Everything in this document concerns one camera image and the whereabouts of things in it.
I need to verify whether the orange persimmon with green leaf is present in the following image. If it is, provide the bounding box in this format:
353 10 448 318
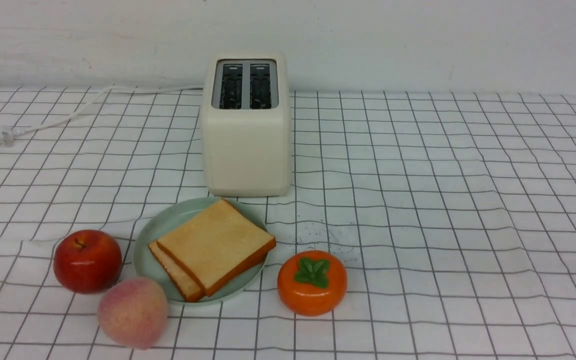
276 250 348 317

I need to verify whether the pink peach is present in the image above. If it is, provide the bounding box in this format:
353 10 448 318
97 276 169 350

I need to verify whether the red apple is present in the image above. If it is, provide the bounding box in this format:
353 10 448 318
53 229 122 294

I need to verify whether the pale green round plate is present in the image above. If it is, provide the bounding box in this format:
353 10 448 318
133 197 268 306

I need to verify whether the white grid pattern tablecloth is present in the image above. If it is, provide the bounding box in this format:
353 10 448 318
0 88 576 360

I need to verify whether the cream white toaster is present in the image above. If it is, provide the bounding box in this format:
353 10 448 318
198 50 294 198

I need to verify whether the toast slice slot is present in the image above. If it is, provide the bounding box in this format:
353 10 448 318
148 241 205 303
155 198 276 297

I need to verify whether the white toaster power cord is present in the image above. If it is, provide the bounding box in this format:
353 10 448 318
0 85 204 147

